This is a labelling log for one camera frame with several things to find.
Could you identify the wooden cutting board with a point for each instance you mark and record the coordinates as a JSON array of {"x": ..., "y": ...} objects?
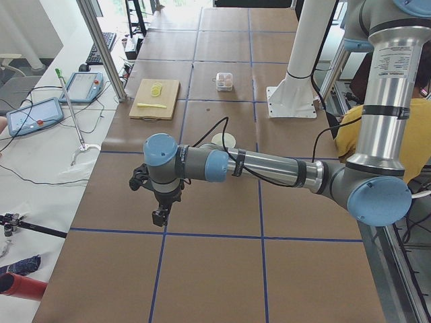
[{"x": 168, "y": 96}]

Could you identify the person in yellow shirt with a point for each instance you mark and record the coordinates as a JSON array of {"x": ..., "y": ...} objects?
[{"x": 390, "y": 133}]

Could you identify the red cylinder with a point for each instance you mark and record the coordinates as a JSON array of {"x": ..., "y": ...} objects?
[{"x": 22, "y": 287}]

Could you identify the clear plastic egg box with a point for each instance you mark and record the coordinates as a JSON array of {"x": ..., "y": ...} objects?
[{"x": 223, "y": 82}]

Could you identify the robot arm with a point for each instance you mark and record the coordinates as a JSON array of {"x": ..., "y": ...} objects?
[{"x": 235, "y": 54}]

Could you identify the aluminium frame post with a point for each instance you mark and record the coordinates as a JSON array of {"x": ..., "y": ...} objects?
[{"x": 89, "y": 15}]

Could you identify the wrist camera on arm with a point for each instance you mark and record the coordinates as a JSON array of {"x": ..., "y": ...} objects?
[{"x": 140, "y": 178}]

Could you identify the black tripod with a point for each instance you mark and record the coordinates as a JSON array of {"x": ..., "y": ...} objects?
[{"x": 11, "y": 222}]

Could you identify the white bowl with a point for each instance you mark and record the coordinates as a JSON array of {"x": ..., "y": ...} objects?
[{"x": 224, "y": 139}]

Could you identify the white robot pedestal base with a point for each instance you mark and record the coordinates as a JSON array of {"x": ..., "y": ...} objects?
[{"x": 293, "y": 97}]

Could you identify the teach pendant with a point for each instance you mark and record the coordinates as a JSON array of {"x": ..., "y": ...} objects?
[
  {"x": 83, "y": 87},
  {"x": 36, "y": 117}
]

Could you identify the teach pendant near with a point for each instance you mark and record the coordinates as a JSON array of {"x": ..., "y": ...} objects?
[{"x": 36, "y": 117}]

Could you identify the teach pendant far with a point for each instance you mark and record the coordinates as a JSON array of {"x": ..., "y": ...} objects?
[{"x": 83, "y": 87}]

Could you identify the lemon slice front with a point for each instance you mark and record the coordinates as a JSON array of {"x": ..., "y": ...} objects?
[{"x": 155, "y": 92}]

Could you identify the reacher grabber stick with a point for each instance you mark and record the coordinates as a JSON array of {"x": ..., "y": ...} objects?
[{"x": 83, "y": 146}]

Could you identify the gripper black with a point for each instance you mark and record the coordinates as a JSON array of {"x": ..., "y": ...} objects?
[{"x": 166, "y": 197}]

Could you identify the yellow plastic knife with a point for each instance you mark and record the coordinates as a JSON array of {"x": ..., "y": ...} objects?
[{"x": 144, "y": 105}]

